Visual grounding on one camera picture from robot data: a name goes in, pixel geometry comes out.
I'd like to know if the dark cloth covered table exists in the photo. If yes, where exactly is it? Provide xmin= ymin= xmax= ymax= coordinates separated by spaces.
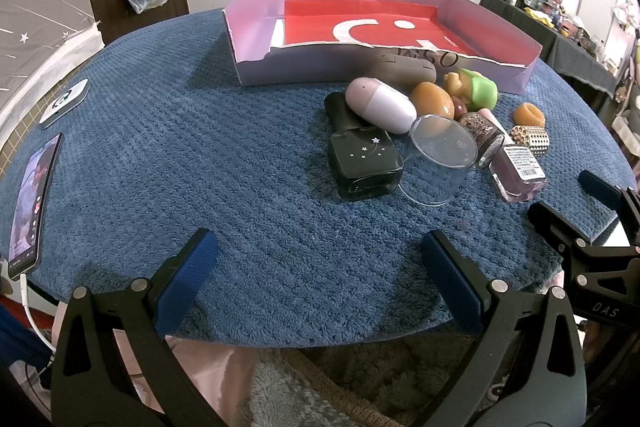
xmin=479 ymin=0 xmax=621 ymax=100

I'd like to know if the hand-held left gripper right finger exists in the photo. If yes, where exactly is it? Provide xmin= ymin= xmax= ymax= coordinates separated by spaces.
xmin=420 ymin=229 xmax=588 ymax=427

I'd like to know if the pink nail polish bottle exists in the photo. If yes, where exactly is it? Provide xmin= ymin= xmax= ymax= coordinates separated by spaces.
xmin=477 ymin=109 xmax=547 ymax=202

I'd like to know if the pink cardboard box tray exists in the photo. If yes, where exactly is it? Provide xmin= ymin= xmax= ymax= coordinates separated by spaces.
xmin=222 ymin=0 xmax=543 ymax=95

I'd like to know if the orange polished stone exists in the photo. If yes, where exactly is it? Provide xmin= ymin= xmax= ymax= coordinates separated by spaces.
xmin=411 ymin=82 xmax=455 ymax=120

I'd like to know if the red paper sheet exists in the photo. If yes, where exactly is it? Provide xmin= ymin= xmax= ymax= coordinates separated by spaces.
xmin=272 ymin=0 xmax=526 ymax=68

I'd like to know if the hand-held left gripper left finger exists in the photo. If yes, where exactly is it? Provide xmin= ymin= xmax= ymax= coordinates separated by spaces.
xmin=50 ymin=228 xmax=221 ymax=427

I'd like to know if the grey rounded case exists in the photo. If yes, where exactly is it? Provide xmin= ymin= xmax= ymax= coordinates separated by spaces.
xmin=370 ymin=54 xmax=438 ymax=90

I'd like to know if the grey fleece blanket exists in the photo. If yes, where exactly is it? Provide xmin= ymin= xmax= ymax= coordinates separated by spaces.
xmin=247 ymin=332 xmax=506 ymax=427

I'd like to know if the pale pink rounded case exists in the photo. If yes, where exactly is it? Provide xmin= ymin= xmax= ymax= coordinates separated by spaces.
xmin=345 ymin=77 xmax=417 ymax=135

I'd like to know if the brown glitter bottle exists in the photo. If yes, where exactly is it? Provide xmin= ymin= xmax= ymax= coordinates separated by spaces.
xmin=458 ymin=112 xmax=505 ymax=170

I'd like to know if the clear plastic cup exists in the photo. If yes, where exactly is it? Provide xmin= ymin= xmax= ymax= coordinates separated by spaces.
xmin=397 ymin=114 xmax=479 ymax=206

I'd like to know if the smartphone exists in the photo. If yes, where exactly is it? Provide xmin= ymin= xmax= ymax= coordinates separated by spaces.
xmin=7 ymin=133 xmax=65 ymax=280

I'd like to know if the green and yellow toy figure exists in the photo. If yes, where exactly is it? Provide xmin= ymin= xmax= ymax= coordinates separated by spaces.
xmin=442 ymin=68 xmax=500 ymax=112

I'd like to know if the blue towel mat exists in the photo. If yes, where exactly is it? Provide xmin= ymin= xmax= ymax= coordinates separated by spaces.
xmin=0 ymin=7 xmax=638 ymax=350

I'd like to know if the pink cloth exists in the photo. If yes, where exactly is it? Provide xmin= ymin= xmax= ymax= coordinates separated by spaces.
xmin=50 ymin=302 xmax=261 ymax=427

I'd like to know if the black nail polish bottle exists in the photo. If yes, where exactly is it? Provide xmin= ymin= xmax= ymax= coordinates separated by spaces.
xmin=324 ymin=92 xmax=405 ymax=202

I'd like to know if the white charging cable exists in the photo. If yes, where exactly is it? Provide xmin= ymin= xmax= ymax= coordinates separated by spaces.
xmin=20 ymin=274 xmax=58 ymax=353

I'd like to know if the studded silver cylinder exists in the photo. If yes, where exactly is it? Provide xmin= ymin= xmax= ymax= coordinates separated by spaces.
xmin=510 ymin=124 xmax=550 ymax=156

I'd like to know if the small white square device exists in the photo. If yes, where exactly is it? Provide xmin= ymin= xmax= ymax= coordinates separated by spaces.
xmin=39 ymin=78 xmax=90 ymax=130

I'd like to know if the small orange ring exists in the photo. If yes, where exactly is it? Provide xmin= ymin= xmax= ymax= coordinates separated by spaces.
xmin=513 ymin=103 xmax=547 ymax=128

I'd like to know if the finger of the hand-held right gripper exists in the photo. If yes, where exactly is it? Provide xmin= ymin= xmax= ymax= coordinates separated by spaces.
xmin=528 ymin=201 xmax=598 ymax=258
xmin=577 ymin=170 xmax=640 ymax=248

